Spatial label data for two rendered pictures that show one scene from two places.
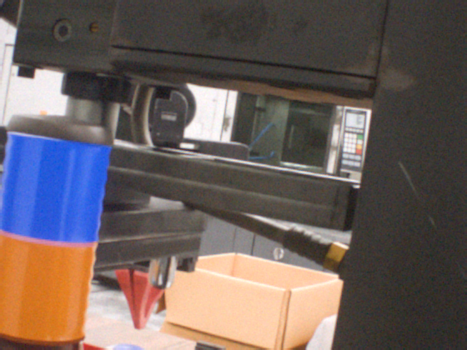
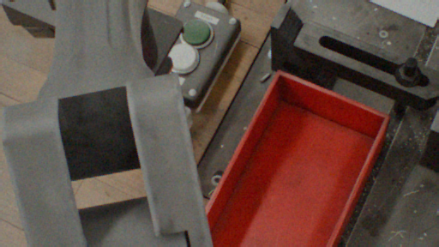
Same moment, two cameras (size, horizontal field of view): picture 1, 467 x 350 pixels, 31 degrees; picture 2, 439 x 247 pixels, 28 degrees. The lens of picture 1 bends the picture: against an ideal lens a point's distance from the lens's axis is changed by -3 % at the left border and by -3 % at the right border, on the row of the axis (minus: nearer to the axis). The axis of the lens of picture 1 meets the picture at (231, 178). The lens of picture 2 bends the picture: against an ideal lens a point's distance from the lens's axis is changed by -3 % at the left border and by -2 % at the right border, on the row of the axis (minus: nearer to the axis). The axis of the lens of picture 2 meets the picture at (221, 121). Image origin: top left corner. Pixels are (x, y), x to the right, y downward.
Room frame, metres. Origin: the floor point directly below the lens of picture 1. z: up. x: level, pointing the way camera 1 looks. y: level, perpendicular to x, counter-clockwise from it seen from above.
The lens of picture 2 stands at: (0.83, 0.45, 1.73)
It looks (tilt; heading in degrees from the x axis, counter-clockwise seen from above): 65 degrees down; 280
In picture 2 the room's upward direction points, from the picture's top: 8 degrees counter-clockwise
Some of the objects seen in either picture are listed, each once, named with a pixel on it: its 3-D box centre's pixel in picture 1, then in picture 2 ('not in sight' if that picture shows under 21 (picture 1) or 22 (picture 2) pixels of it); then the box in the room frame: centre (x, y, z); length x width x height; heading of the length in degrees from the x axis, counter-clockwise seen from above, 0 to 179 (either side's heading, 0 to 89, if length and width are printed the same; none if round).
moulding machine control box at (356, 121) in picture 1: (358, 141); not in sight; (5.12, -0.71, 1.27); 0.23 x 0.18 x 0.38; 153
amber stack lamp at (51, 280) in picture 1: (40, 281); not in sight; (0.30, 0.06, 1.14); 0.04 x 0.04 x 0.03
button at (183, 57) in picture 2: not in sight; (183, 60); (0.95, 0.01, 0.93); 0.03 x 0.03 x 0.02
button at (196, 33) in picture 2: not in sight; (196, 36); (0.93, -0.02, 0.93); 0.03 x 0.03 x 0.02
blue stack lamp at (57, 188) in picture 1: (52, 186); not in sight; (0.30, 0.06, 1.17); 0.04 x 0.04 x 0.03
